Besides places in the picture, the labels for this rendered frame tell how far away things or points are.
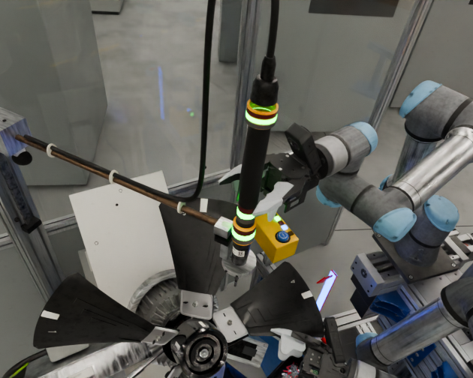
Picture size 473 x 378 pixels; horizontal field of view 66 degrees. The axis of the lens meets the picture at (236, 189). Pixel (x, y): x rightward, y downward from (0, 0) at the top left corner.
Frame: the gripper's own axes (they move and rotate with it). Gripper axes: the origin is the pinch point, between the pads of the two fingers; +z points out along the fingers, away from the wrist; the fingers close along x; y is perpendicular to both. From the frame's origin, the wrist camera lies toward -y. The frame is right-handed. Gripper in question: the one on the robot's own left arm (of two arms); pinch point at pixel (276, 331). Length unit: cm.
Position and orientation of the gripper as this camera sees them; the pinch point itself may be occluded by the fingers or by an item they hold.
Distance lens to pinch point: 100.7
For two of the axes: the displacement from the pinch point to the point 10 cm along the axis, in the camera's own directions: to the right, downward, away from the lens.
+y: -4.1, 6.7, -6.2
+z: -9.1, -3.3, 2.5
